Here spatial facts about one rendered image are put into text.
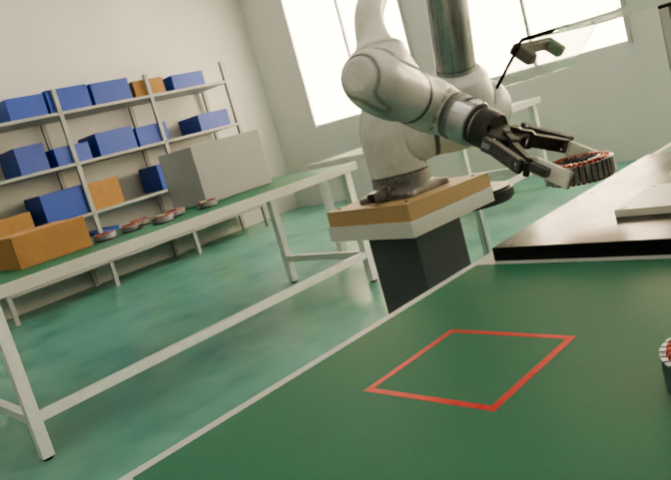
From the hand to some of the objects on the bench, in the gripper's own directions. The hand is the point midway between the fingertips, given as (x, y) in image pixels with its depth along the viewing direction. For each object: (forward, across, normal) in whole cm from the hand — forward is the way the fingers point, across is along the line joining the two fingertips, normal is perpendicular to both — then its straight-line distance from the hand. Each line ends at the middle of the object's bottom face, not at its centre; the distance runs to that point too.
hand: (578, 167), depth 112 cm
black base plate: (+19, +12, 0) cm, 23 cm away
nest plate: (+17, 0, -2) cm, 17 cm away
